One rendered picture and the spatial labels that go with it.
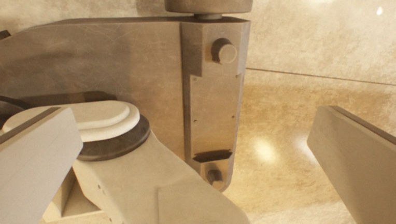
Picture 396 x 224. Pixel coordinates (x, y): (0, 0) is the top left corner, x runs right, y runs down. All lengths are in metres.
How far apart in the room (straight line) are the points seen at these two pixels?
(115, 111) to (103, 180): 0.11
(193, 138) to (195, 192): 0.29
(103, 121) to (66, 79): 0.18
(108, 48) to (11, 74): 0.19
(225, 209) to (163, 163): 0.13
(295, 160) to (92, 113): 0.93
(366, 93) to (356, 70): 0.15
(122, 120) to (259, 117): 0.59
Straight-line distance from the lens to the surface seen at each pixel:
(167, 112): 0.50
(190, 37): 0.43
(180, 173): 0.30
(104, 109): 0.38
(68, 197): 0.50
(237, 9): 0.45
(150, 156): 0.33
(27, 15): 0.67
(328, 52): 0.89
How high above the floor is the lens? 0.61
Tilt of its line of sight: 58 degrees down
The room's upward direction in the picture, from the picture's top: 155 degrees clockwise
